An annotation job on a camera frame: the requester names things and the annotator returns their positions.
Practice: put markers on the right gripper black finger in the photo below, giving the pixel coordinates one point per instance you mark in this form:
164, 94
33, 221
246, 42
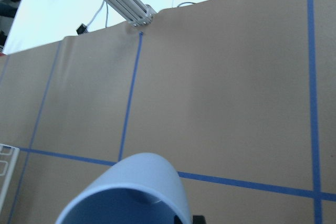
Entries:
198, 219

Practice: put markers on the light blue plastic cup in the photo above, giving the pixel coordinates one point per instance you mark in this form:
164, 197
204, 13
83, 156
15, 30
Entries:
142, 188

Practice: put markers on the small black usb device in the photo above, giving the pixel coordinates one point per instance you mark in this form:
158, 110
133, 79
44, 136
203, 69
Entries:
82, 29

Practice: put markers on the white wire cup holder rack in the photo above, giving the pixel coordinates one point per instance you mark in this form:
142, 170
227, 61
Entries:
9, 157

